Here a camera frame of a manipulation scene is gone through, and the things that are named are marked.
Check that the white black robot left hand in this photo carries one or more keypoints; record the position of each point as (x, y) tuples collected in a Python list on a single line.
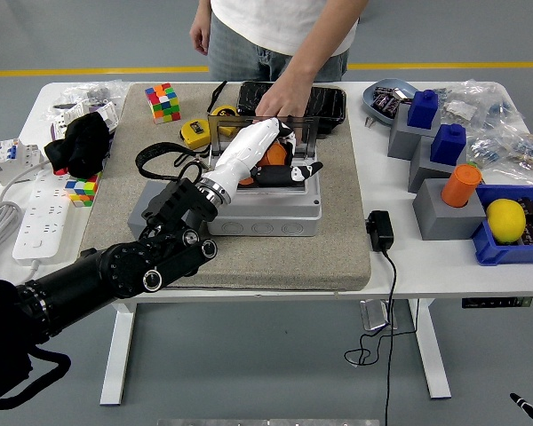
[(248, 151)]

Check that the person's left hand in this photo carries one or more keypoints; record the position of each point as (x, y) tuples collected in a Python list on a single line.
[(288, 97)]

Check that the person's right hand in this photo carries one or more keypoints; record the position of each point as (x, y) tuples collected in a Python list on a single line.
[(201, 37)]

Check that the orange cylinder battery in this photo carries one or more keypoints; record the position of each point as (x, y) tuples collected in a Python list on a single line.
[(461, 184), (275, 155)]

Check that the grey plastic enclosure box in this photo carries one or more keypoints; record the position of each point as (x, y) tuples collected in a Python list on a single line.
[(266, 217)]

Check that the person's right forearm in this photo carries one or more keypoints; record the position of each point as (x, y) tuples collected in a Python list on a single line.
[(202, 11)]

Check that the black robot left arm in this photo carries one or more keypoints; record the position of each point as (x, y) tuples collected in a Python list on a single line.
[(115, 266)]

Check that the person's left forearm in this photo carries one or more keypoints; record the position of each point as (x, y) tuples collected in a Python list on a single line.
[(328, 40)]

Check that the silver box under table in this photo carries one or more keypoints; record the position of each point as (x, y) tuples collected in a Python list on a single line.
[(373, 315)]

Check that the black plastic tray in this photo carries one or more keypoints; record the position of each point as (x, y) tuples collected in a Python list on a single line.
[(333, 104)]

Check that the yellow tape measure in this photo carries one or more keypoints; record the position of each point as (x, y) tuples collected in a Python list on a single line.
[(196, 133), (224, 111)]

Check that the person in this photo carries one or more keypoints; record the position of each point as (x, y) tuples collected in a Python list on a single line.
[(262, 26)]

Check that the colourful puzzle cube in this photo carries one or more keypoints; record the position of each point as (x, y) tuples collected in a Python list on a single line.
[(84, 188), (162, 103)]

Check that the blue-grey dish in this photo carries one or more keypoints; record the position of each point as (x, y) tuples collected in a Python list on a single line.
[(373, 111)]

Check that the dark chip module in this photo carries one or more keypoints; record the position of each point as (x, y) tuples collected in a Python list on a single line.
[(385, 105), (382, 91)]

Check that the clear plastic parts bag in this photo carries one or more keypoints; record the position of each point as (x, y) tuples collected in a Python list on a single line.
[(111, 89), (484, 104), (444, 95), (486, 148), (528, 153)]

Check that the silver module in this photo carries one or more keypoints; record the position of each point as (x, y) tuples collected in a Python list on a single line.
[(401, 95)]

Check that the grey-brown mat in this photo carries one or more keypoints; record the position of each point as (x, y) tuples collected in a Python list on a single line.
[(271, 262)]

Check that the small white circuit breaker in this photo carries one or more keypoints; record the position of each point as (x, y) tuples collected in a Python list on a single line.
[(108, 113)]

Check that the black table control panel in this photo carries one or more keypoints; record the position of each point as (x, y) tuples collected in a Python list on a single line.
[(493, 303)]

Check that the white table leg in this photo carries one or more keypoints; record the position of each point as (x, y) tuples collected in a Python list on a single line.
[(431, 355), (117, 355)]

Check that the grey holder block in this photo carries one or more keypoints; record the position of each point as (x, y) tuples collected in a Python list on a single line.
[(444, 222), (137, 213), (422, 173), (402, 139)]

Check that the blue plastic block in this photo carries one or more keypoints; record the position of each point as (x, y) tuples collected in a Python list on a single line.
[(423, 111), (447, 146)]

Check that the white terminal block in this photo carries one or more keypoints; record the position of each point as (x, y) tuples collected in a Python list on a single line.
[(69, 117)]

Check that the black power adapter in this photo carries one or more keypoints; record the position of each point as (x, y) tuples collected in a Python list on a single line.
[(381, 231)]

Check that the black cloth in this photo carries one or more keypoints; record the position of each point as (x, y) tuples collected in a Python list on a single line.
[(84, 142)]

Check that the blue storage bin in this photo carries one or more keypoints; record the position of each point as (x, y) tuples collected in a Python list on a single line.
[(506, 255)]

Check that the yellow lemon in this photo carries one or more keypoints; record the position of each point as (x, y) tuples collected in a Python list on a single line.
[(506, 222)]

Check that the white power strip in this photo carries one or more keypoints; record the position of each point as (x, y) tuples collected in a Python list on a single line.
[(40, 222)]

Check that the white circuit breaker blue levers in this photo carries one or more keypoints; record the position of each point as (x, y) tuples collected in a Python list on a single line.
[(9, 155)]

